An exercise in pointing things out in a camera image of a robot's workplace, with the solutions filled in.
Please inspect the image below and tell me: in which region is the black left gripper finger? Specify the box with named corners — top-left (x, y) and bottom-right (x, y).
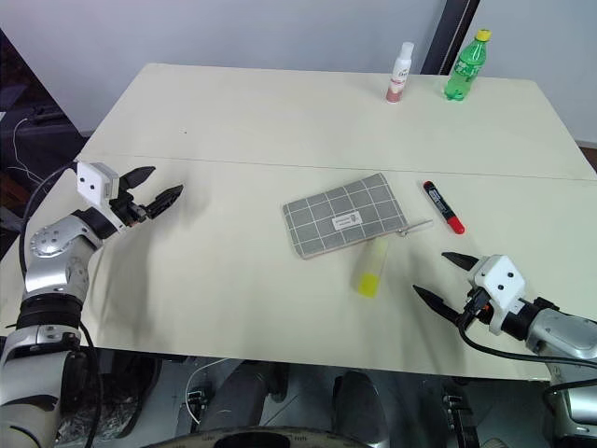
top-left (146, 184), bottom-right (185, 220)
top-left (119, 165), bottom-right (157, 192)

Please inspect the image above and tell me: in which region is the red and black marker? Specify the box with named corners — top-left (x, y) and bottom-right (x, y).
top-left (422, 180), bottom-right (466, 235)

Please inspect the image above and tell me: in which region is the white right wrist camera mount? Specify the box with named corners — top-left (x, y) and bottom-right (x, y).
top-left (472, 254), bottom-right (527, 336)

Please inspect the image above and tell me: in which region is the white pink spray bottle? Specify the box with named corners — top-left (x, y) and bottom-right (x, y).
top-left (384, 41), bottom-right (416, 106)

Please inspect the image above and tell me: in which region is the grey checked pencil pouch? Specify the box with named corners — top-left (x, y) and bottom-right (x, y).
top-left (282, 172), bottom-right (410, 261)

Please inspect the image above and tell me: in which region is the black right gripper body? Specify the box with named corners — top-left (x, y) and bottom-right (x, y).
top-left (454, 287), bottom-right (493, 328)

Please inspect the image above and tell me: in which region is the green plastic bottle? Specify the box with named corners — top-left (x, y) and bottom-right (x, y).
top-left (442, 28), bottom-right (493, 104)

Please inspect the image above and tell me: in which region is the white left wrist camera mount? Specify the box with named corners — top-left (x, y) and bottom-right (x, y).
top-left (74, 161), bottom-right (120, 231)

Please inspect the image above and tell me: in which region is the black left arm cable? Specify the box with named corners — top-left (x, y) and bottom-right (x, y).
top-left (17, 166), bottom-right (80, 276)

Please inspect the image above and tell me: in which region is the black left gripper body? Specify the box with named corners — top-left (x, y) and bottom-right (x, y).
top-left (110, 187), bottom-right (149, 229)

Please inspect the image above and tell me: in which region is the black vertical post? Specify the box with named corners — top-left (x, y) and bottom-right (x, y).
top-left (421, 0), bottom-right (481, 76)

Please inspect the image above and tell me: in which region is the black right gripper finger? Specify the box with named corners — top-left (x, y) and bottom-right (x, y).
top-left (440, 251), bottom-right (479, 274)
top-left (411, 285), bottom-right (464, 324)

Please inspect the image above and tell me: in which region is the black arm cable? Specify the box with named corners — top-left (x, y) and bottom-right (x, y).
top-left (17, 166), bottom-right (80, 276)
top-left (457, 321), bottom-right (597, 398)

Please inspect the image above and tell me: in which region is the yellow glue stick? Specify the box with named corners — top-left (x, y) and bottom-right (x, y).
top-left (352, 237), bottom-right (390, 299)

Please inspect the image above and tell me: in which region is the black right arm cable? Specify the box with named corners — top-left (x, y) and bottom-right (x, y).
top-left (457, 321), bottom-right (597, 398)

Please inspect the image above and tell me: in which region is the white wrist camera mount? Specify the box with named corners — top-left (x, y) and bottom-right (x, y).
top-left (74, 161), bottom-right (120, 231)
top-left (472, 254), bottom-right (527, 336)

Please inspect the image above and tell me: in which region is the white thin cable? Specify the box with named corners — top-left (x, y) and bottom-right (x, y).
top-left (185, 357), bottom-right (226, 426)

